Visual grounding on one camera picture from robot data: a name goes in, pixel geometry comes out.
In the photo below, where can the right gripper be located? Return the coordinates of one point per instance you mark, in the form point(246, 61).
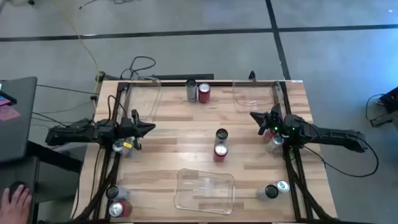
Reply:
point(278, 123)

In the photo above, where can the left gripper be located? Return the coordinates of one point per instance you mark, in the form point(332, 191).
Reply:
point(129, 129)

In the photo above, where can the clear plastic bin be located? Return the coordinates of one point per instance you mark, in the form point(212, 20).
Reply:
point(149, 99)
point(252, 96)
point(205, 193)

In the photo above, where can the white Celsius can black lid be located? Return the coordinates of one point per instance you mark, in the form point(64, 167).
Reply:
point(113, 192)
point(271, 191)
point(191, 93)
point(221, 134)

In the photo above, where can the red soda can silver lid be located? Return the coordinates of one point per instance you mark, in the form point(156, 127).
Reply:
point(116, 209)

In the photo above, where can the black tablet lit screen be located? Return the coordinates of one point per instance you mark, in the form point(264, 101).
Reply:
point(7, 98)

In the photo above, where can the black clamp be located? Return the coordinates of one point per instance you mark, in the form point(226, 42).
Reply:
point(252, 75)

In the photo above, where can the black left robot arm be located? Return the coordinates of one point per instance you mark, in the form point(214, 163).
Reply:
point(77, 132)

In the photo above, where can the black computer case blue light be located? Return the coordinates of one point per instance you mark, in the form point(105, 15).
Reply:
point(390, 99)

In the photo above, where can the person's hand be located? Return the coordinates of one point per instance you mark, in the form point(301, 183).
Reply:
point(15, 208)

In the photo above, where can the red cola can black script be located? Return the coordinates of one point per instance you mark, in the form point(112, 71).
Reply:
point(220, 151)
point(204, 95)

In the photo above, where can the yellow tape tag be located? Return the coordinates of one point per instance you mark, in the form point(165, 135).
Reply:
point(127, 144)

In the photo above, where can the black aluminium table frame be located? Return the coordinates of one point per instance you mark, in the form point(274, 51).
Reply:
point(224, 83)

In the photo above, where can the black desk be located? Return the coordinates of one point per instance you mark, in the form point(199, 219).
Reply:
point(12, 174)

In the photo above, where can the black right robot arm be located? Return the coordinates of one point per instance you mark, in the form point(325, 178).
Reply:
point(329, 137)

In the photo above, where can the grey desk top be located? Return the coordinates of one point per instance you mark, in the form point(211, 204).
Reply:
point(18, 130)

